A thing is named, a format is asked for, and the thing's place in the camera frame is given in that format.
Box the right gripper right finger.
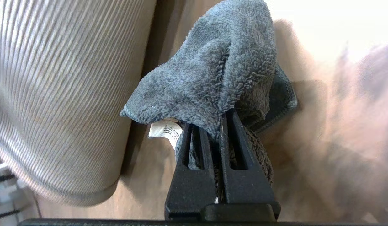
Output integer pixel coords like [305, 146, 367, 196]
[219, 108, 281, 220]

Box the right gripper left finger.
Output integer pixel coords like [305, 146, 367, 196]
[165, 122, 218, 221]

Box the grey microfibre cloth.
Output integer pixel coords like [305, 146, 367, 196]
[120, 0, 298, 186]

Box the beige ribbed basket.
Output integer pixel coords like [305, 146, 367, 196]
[0, 0, 157, 207]

